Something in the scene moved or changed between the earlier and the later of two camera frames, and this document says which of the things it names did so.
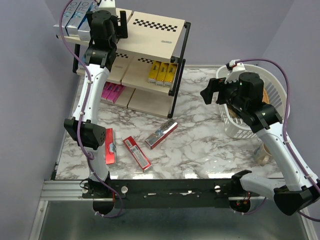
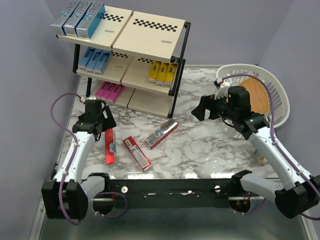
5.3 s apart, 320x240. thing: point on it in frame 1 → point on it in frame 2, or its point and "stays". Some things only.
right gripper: (214, 85) → (208, 102)
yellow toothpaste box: (170, 74) stays
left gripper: (120, 31) → (109, 122)
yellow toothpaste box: (154, 72) stays
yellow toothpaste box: (161, 74) stays
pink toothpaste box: (106, 89) stays
